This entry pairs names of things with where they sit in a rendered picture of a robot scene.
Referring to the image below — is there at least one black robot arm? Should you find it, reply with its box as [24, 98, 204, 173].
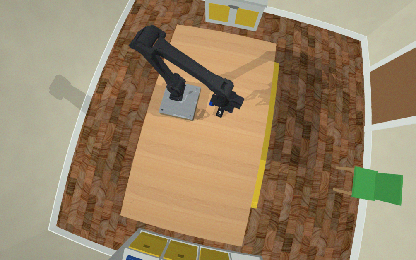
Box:
[129, 25, 244, 109]

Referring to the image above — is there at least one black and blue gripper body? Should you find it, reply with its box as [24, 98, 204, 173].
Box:
[210, 94, 234, 113]

